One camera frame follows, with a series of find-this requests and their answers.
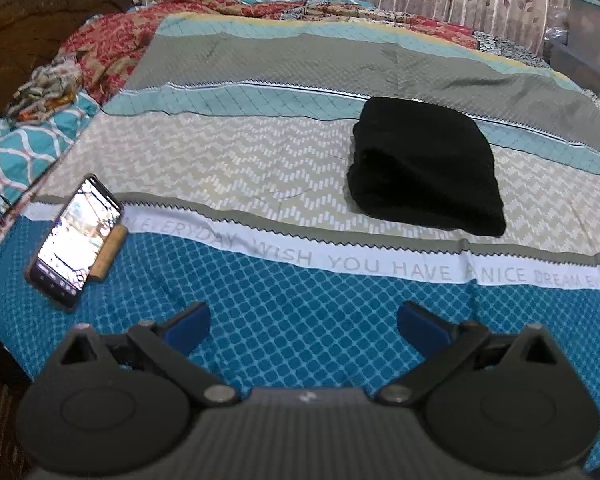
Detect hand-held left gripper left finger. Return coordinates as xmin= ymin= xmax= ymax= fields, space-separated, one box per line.
xmin=57 ymin=301 xmax=241 ymax=407

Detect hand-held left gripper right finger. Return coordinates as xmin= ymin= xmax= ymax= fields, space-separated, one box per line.
xmin=375 ymin=301 xmax=563 ymax=407

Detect black pants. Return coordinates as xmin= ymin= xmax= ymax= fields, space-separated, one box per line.
xmin=346 ymin=96 xmax=507 ymax=237

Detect wooden phone stand block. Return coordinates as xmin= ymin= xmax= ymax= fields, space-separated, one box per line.
xmin=89 ymin=225 xmax=128 ymax=282

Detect smartphone with lit screen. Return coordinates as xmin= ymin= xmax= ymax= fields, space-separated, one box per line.
xmin=25 ymin=174 xmax=125 ymax=309

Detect teal white patterned pillow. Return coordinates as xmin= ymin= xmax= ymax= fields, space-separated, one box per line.
xmin=0 ymin=91 xmax=101 ymax=241

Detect crumpled multicoloured cloth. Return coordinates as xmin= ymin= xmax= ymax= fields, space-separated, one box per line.
xmin=7 ymin=52 xmax=83 ymax=121

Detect red floral blanket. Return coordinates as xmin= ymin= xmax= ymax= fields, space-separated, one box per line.
xmin=60 ymin=0 xmax=551 ymax=106

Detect clear plastic storage box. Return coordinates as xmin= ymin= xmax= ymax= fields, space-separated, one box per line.
xmin=549 ymin=40 xmax=600 ymax=111

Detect carved wooden headboard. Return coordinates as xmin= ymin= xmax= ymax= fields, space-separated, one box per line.
xmin=0 ymin=0 xmax=136 ymax=131

